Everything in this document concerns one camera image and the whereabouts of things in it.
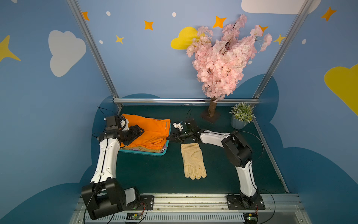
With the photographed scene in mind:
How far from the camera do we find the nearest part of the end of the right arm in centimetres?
79

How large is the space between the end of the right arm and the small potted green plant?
34 cm

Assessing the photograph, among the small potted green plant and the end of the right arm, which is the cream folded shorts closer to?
the end of the right arm

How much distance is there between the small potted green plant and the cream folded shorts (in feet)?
1.12

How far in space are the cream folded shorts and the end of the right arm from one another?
0.11 meters

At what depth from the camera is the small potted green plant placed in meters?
0.97

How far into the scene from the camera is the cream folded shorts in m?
0.86
